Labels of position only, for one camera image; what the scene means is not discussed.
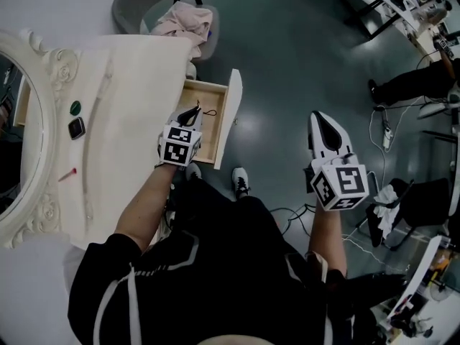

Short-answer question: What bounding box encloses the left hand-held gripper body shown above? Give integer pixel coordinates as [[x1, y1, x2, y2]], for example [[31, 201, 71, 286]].
[[157, 107, 203, 167]]

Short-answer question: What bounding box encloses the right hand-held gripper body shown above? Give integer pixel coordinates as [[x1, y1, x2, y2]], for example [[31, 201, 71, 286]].
[[304, 150, 371, 212]]

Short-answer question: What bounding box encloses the wooden vanity drawer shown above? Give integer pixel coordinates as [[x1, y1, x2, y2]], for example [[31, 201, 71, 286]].
[[175, 68, 244, 170]]

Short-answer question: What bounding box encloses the square black makeup compact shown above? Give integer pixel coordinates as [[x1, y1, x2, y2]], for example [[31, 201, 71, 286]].
[[67, 116, 88, 142]]

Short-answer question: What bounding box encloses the red makeup pencil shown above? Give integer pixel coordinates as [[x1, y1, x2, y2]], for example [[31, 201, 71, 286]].
[[57, 167, 78, 183]]

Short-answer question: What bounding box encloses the person's left forearm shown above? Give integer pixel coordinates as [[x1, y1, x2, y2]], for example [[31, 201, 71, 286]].
[[114, 162, 181, 255]]

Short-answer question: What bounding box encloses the person's right forearm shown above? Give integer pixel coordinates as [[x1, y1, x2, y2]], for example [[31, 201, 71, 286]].
[[306, 199, 349, 278]]

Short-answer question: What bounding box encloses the white vanity table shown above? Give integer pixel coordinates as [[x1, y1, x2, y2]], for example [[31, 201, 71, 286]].
[[50, 34, 197, 253]]

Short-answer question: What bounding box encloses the person's left white shoe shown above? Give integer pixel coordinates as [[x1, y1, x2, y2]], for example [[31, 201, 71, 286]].
[[184, 162, 203, 181]]

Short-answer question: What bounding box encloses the person's white shoe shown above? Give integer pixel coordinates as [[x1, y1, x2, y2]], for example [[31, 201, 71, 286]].
[[231, 167, 252, 201], [184, 162, 203, 181]]

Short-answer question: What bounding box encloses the white cloth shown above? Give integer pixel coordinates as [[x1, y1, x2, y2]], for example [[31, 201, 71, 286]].
[[372, 184, 399, 239]]

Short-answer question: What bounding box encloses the white power strip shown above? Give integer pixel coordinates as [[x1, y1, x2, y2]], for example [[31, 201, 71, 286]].
[[382, 126, 395, 151]]

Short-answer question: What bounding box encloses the person's right white shoe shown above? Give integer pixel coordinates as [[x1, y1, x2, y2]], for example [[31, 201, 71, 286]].
[[231, 167, 252, 201]]

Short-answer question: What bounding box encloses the black chair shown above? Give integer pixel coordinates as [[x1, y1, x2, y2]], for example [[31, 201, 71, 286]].
[[364, 176, 453, 253]]

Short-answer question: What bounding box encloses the pink cloth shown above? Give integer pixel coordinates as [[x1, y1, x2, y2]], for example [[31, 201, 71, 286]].
[[149, 1, 215, 60]]

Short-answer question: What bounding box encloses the grey upholstered chair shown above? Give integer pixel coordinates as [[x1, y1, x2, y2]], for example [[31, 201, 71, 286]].
[[110, 0, 221, 63]]

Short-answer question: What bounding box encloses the white desk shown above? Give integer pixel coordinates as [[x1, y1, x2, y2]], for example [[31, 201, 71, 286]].
[[385, 234, 452, 320]]

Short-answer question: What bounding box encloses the ornate white framed mirror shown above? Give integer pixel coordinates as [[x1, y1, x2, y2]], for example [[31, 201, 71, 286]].
[[0, 28, 83, 250]]

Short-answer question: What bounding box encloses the black framed table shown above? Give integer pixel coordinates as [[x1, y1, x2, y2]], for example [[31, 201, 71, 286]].
[[325, 0, 460, 59]]

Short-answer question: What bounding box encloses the person's black clothing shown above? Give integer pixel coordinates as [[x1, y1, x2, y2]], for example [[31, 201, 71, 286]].
[[66, 176, 364, 345]]

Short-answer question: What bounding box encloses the white cable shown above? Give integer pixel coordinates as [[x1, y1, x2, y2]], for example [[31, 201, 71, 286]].
[[341, 95, 432, 276]]

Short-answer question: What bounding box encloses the black cable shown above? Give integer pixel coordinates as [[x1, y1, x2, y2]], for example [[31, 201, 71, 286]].
[[268, 202, 317, 237]]

